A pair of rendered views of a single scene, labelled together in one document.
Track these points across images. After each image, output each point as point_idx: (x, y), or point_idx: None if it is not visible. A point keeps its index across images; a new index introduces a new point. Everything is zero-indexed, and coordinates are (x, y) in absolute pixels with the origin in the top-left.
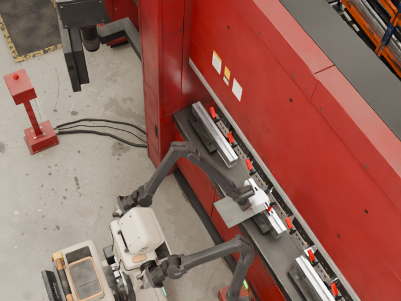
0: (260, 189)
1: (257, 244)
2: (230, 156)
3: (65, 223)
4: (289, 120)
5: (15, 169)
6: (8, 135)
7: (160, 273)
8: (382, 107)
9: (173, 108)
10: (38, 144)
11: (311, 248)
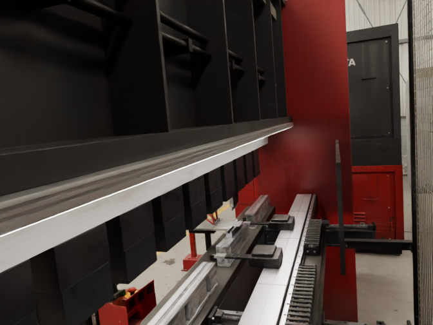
0: (241, 221)
1: (196, 262)
2: (249, 211)
3: None
4: None
5: (164, 273)
6: (182, 260)
7: None
8: None
9: (248, 200)
10: (187, 262)
11: (226, 254)
